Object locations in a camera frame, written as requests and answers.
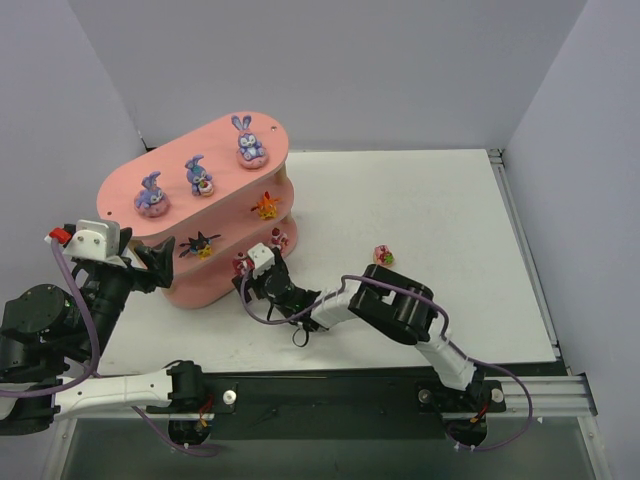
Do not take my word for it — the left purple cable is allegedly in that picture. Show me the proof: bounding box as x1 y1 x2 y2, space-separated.
0 238 102 400

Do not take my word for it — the small purple bunny with cake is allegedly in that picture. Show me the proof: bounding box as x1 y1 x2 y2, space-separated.
185 155 214 197

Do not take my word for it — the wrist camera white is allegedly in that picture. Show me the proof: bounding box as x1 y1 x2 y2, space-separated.
244 243 276 279
44 220 126 267

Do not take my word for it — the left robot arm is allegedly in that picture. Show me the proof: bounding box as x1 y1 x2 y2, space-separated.
1 220 214 444

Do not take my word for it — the orange bunny toy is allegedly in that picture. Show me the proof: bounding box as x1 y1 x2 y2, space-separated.
251 191 280 220

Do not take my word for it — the pink three-tier wooden shelf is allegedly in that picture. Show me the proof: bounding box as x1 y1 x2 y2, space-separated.
97 112 297 309

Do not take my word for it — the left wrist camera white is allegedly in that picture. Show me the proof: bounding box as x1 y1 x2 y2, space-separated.
44 220 126 267

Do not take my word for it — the pink bear with strawberry hat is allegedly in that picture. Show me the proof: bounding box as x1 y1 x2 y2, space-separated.
232 252 253 276

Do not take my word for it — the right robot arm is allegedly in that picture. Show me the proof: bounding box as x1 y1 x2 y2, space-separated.
233 261 504 412

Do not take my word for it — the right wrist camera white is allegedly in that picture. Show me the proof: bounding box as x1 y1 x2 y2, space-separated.
244 243 276 279

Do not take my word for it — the strawberry cake slice toy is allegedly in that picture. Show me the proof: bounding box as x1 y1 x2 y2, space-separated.
269 228 289 253

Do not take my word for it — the black winged toy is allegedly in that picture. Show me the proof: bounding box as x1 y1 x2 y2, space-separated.
179 231 221 259

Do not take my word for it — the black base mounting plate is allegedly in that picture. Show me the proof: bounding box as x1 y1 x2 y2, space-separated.
146 366 506 444

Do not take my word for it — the purple bunny toy on donut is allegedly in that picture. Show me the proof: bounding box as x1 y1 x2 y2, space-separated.
231 115 269 170

